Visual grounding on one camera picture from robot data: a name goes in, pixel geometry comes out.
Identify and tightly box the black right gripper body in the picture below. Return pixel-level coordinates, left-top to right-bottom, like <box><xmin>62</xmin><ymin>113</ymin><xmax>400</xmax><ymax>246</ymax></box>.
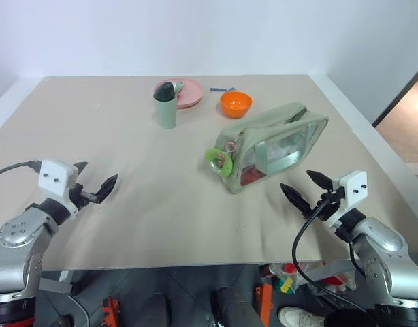
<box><xmin>308</xmin><ymin>186</ymin><xmax>347</xmax><ymax>221</ymax></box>

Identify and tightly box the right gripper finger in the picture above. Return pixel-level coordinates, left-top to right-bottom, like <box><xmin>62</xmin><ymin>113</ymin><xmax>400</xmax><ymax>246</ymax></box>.
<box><xmin>279</xmin><ymin>183</ymin><xmax>313</xmax><ymax>217</ymax></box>
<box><xmin>305</xmin><ymin>170</ymin><xmax>334</xmax><ymax>193</ymax></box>

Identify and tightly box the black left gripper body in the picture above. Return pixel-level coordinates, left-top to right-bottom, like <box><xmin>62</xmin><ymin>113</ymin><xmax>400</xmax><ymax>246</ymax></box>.
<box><xmin>68</xmin><ymin>183</ymin><xmax>97</xmax><ymax>212</ymax></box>

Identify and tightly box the green transparent toiletry pouch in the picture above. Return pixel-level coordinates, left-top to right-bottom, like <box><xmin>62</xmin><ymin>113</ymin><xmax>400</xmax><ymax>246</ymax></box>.
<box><xmin>215</xmin><ymin>101</ymin><xmax>330</xmax><ymax>196</ymax></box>

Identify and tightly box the clear bag of colourful items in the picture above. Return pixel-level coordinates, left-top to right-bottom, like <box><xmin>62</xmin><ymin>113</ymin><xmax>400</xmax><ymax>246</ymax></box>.
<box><xmin>262</xmin><ymin>262</ymin><xmax>359</xmax><ymax>294</ymax></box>

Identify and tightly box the pale green cup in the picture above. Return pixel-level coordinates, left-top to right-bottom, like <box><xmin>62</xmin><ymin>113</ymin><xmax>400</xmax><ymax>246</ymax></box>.
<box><xmin>153</xmin><ymin>91</ymin><xmax>179</xmax><ymax>131</ymax></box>

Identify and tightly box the brown wooden door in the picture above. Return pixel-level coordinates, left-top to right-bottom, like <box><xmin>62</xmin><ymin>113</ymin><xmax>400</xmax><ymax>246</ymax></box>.
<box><xmin>372</xmin><ymin>60</ymin><xmax>418</xmax><ymax>165</ymax></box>

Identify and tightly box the orange clamp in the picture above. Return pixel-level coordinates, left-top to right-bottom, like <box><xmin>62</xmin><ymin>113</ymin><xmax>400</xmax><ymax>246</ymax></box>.
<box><xmin>254</xmin><ymin>282</ymin><xmax>275</xmax><ymax>327</ymax></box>

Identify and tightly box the dark rounded object in cup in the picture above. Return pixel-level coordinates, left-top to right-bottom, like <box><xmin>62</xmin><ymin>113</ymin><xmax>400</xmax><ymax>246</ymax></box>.
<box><xmin>154</xmin><ymin>81</ymin><xmax>178</xmax><ymax>102</ymax></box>

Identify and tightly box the orange bowl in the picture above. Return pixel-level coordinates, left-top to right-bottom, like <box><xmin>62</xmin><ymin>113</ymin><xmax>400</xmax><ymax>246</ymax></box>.
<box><xmin>219</xmin><ymin>91</ymin><xmax>253</xmax><ymax>119</ymax></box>

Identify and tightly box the white shoe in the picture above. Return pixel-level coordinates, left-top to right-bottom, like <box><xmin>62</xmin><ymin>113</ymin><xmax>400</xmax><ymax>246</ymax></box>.
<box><xmin>278</xmin><ymin>305</ymin><xmax>327</xmax><ymax>327</ymax></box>

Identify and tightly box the orange black toy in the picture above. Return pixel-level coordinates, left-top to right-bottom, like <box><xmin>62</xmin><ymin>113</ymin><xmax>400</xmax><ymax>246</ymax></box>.
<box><xmin>101</xmin><ymin>296</ymin><xmax>123</xmax><ymax>327</ymax></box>

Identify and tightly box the dark rounded shape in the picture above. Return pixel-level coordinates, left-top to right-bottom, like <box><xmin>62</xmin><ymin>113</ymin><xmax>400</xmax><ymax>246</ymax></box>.
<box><xmin>211</xmin><ymin>287</ymin><xmax>261</xmax><ymax>327</ymax></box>

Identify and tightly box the pink plate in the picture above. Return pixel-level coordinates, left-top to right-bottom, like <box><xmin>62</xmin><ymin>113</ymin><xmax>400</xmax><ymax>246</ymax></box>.
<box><xmin>153</xmin><ymin>77</ymin><xmax>206</xmax><ymax>110</ymax></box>

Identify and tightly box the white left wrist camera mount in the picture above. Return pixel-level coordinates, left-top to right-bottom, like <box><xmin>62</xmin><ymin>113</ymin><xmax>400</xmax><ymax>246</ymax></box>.
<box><xmin>37</xmin><ymin>159</ymin><xmax>80</xmax><ymax>219</ymax></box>

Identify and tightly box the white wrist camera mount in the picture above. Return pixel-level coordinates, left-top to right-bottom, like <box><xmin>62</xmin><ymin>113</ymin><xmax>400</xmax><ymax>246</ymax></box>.
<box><xmin>37</xmin><ymin>159</ymin><xmax>80</xmax><ymax>219</ymax></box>
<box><xmin>325</xmin><ymin>170</ymin><xmax>368</xmax><ymax>228</ymax></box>

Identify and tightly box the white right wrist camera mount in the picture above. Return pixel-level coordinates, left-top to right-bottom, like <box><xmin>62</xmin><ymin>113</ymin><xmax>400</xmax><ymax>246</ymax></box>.
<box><xmin>325</xmin><ymin>170</ymin><xmax>368</xmax><ymax>228</ymax></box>

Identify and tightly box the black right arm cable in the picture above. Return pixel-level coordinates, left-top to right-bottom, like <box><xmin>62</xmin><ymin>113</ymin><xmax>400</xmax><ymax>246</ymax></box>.
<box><xmin>291</xmin><ymin>198</ymin><xmax>370</xmax><ymax>315</ymax></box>

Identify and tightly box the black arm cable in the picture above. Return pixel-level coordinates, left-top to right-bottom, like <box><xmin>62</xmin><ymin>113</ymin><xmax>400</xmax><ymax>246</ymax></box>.
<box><xmin>291</xmin><ymin>198</ymin><xmax>370</xmax><ymax>315</ymax></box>
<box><xmin>0</xmin><ymin>160</ymin><xmax>42</xmax><ymax>181</ymax></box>

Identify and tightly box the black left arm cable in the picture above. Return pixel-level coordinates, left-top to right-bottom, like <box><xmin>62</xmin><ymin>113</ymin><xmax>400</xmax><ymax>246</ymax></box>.
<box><xmin>0</xmin><ymin>160</ymin><xmax>42</xmax><ymax>181</ymax></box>

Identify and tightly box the green ring charm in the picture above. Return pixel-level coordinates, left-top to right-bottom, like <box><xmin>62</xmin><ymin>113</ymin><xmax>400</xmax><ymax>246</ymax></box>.
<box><xmin>204</xmin><ymin>146</ymin><xmax>235</xmax><ymax>178</ymax></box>

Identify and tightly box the white table bracket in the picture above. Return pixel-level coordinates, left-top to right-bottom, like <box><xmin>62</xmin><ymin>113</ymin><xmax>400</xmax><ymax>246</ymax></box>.
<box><xmin>38</xmin><ymin>270</ymin><xmax>74</xmax><ymax>294</ymax></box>

